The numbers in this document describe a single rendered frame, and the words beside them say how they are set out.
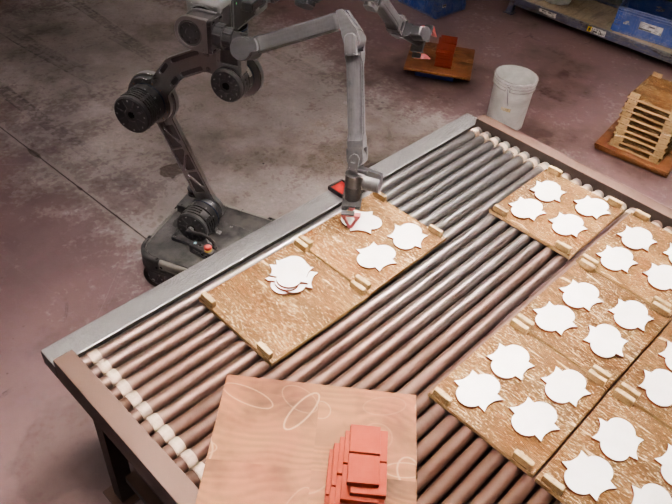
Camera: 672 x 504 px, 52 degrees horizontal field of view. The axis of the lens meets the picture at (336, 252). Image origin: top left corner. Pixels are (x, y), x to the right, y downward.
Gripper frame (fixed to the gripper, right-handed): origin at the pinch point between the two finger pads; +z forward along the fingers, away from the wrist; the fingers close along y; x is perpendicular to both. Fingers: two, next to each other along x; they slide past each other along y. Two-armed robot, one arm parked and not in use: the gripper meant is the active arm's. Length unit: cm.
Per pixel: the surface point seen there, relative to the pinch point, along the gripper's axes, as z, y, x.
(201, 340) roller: 2, -60, 41
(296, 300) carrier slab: 1.2, -41.7, 14.9
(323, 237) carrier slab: 1.3, -10.4, 9.0
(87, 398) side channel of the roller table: -2, -86, 66
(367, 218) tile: 1.0, 1.4, -6.0
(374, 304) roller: 4.1, -38.2, -9.9
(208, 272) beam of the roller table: 2, -31, 45
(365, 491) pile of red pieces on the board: -24, -118, -8
